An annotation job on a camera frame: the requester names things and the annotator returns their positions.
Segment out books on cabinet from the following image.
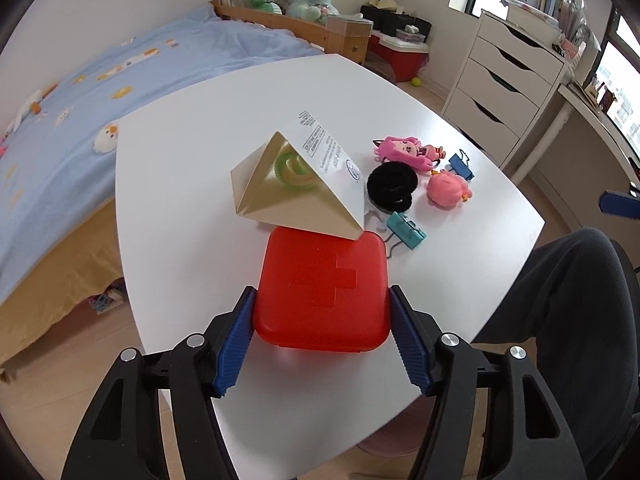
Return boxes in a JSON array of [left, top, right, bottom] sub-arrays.
[[501, 0, 601, 60]]

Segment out white table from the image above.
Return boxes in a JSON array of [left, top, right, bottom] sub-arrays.
[[115, 54, 544, 479]]

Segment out right leg dark trousers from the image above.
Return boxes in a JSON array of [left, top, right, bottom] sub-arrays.
[[475, 228, 639, 479]]

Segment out white desk by window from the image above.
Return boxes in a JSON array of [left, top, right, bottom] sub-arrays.
[[501, 84, 639, 211]]

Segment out bed with blue blanket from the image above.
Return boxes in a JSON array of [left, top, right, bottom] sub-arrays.
[[1, 1, 371, 361]]

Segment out white goose plush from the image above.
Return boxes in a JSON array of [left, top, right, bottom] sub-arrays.
[[6, 90, 43, 134]]

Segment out pink haired doll figure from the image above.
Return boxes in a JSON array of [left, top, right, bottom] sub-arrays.
[[373, 136, 446, 174]]

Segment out red plastic box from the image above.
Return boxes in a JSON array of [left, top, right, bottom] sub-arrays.
[[253, 226, 390, 353]]

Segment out light green dinosaur plush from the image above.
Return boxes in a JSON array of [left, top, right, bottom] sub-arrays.
[[285, 0, 340, 25]]

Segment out blue binder clip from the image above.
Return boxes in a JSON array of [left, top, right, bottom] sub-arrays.
[[448, 150, 474, 182]]

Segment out black bag on cooler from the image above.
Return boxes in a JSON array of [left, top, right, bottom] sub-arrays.
[[360, 0, 432, 42]]

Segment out black hair scrunchie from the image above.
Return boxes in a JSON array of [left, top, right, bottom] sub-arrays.
[[366, 162, 419, 214]]

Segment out teal binder clip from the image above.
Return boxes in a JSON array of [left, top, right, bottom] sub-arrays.
[[384, 212, 426, 259]]

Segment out pink trash bin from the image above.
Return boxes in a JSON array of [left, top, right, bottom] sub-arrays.
[[357, 427, 425, 458]]

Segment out red cooler box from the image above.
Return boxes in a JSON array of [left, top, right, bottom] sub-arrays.
[[368, 30, 430, 82]]

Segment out white drawer cabinet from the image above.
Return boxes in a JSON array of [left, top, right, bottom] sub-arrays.
[[442, 11, 573, 168]]

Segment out pink round plush toy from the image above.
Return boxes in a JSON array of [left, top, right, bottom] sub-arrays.
[[425, 171, 473, 209]]

